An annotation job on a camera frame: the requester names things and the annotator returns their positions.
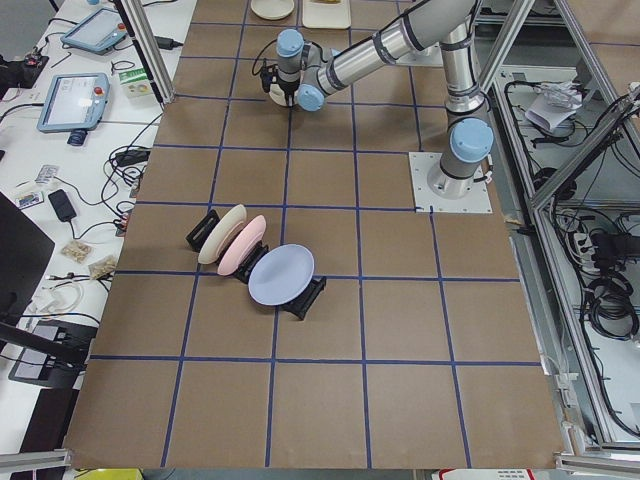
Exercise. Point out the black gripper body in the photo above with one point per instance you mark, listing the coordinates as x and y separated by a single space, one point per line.
288 90

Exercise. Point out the beige bowl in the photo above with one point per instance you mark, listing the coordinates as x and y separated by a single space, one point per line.
278 96

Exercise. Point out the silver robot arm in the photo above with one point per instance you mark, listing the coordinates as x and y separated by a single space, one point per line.
307 75

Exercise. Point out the cream rectangular tray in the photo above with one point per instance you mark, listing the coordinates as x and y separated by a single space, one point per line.
326 16

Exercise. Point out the cream round plate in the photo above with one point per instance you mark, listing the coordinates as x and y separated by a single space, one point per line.
272 10

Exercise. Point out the beige plate in rack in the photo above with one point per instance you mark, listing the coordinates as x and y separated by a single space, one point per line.
222 234

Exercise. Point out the black power adapter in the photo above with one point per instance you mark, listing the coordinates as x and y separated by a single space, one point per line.
166 43

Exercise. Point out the pink plate in rack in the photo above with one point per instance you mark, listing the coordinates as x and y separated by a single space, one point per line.
242 245

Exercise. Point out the green white carton box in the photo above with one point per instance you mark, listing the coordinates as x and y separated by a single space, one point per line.
135 83

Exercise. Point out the blue plate in rack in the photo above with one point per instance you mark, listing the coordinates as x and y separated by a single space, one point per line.
281 275

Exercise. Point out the far blue teach pendant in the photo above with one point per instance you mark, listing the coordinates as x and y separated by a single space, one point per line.
97 33

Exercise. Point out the blue teach pendant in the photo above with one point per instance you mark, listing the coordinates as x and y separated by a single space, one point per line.
97 33
74 101

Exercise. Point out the black dish rack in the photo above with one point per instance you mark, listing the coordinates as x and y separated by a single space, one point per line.
299 306

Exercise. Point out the near blue teach pendant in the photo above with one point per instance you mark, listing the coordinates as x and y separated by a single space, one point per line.
74 101

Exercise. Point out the black smartphone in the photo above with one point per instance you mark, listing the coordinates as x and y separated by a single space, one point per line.
62 205

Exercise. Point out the black monitor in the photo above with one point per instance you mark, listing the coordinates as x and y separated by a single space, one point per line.
25 253

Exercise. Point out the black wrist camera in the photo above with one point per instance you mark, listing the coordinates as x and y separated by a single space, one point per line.
268 77

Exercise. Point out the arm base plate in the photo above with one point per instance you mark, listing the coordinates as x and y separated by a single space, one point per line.
435 192

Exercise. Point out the aluminium frame post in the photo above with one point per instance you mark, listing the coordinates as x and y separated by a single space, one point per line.
139 30

